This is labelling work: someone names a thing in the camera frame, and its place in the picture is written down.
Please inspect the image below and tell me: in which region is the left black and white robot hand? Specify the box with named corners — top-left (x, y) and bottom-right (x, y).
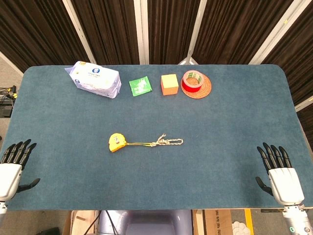
top-left (0, 139), bottom-right (41, 203)

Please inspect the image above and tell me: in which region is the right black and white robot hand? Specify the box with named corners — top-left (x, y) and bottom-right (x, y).
top-left (255, 142), bottom-right (306, 206)

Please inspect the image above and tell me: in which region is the braided rope with yellow string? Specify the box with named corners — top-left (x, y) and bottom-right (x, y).
top-left (126, 133), bottom-right (184, 148)

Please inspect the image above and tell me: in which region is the red tape roll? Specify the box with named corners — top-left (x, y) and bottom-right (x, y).
top-left (182, 70), bottom-right (204, 93)

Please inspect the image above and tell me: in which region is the white flower-shaped object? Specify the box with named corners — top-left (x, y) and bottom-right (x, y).
top-left (231, 220), bottom-right (250, 235)

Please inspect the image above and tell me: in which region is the cardboard box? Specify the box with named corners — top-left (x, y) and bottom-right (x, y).
top-left (204, 209), bottom-right (233, 235)

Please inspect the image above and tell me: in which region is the light wooden board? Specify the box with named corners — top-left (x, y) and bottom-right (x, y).
top-left (62, 210), bottom-right (100, 235)

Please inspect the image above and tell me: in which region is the wooden plank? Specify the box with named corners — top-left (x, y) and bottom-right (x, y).
top-left (192, 210), bottom-right (205, 235)

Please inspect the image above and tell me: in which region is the woven straw coaster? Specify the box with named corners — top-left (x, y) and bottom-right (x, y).
top-left (180, 74), bottom-right (212, 100)

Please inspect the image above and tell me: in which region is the white tissue pack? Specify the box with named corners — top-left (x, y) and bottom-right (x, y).
top-left (64, 61), bottom-right (122, 99)

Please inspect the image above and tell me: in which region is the blue felt table mat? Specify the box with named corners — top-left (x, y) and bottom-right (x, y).
top-left (0, 64), bottom-right (313, 211)

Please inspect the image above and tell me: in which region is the grey-purple robot torso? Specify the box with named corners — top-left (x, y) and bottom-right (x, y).
top-left (97, 210), bottom-right (193, 235)

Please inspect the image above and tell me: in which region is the orange and yellow cube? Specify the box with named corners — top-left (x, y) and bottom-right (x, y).
top-left (160, 73), bottom-right (179, 96)

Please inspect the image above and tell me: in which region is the green sachet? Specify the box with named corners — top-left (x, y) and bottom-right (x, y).
top-left (129, 75), bottom-right (153, 97)

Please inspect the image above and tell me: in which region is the white stand base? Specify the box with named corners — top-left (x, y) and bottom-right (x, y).
top-left (178, 56), bottom-right (199, 66)

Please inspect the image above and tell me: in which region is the dark brown curtain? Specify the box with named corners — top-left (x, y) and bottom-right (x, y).
top-left (0, 0), bottom-right (313, 133)

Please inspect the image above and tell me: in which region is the black cables and equipment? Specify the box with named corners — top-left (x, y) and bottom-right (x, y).
top-left (0, 85), bottom-right (18, 118)

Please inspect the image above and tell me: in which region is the white frame post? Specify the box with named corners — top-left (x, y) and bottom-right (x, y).
top-left (248, 0), bottom-right (309, 65)
top-left (134, 0), bottom-right (150, 65)
top-left (187, 0), bottom-right (208, 58)
top-left (62, 0), bottom-right (96, 65)

